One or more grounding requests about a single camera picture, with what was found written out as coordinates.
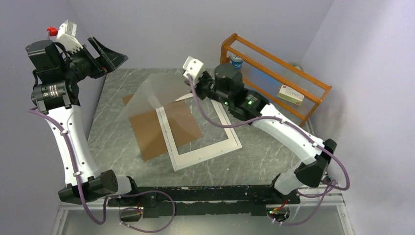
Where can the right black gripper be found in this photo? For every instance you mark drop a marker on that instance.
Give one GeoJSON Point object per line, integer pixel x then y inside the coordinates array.
{"type": "Point", "coordinates": [200, 79]}

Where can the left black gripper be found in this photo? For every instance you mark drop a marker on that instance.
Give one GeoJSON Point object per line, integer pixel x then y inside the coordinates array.
{"type": "Point", "coordinates": [109, 60]}

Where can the clear acrylic sheet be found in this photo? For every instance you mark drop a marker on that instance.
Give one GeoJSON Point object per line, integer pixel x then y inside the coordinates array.
{"type": "Point", "coordinates": [156, 91]}

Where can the white picture frame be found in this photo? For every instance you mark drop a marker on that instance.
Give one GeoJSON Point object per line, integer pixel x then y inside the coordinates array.
{"type": "Point", "coordinates": [189, 138]}

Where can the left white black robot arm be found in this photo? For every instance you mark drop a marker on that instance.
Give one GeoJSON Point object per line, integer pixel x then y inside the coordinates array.
{"type": "Point", "coordinates": [58, 70]}

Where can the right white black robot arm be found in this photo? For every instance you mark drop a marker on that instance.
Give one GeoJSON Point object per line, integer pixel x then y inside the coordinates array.
{"type": "Point", "coordinates": [251, 108]}

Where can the blue white can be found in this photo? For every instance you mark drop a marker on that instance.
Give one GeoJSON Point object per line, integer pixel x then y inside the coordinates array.
{"type": "Point", "coordinates": [236, 61]}

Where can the blue paper sheet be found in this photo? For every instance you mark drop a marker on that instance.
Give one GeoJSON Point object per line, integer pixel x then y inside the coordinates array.
{"type": "Point", "coordinates": [264, 81]}

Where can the small cream red box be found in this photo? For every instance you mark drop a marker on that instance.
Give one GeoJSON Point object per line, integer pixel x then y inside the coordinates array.
{"type": "Point", "coordinates": [288, 94]}

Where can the orange wooden shelf rack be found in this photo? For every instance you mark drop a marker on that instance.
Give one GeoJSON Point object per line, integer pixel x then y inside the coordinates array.
{"type": "Point", "coordinates": [267, 73]}

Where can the tape roll behind shelf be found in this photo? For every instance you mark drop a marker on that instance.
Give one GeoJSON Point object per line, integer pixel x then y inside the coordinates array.
{"type": "Point", "coordinates": [299, 67]}

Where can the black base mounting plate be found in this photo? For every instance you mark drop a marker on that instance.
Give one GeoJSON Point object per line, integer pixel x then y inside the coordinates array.
{"type": "Point", "coordinates": [202, 200]}

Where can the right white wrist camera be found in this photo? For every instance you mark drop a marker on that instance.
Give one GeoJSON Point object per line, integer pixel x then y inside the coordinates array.
{"type": "Point", "coordinates": [193, 68]}

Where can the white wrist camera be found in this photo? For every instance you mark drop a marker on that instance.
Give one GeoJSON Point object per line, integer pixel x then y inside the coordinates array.
{"type": "Point", "coordinates": [65, 35]}
{"type": "Point", "coordinates": [193, 68]}

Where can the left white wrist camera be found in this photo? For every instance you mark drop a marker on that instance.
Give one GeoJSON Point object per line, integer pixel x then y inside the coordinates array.
{"type": "Point", "coordinates": [65, 35]}

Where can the aluminium rail frame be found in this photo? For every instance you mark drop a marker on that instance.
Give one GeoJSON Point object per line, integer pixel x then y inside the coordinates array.
{"type": "Point", "coordinates": [285, 215]}

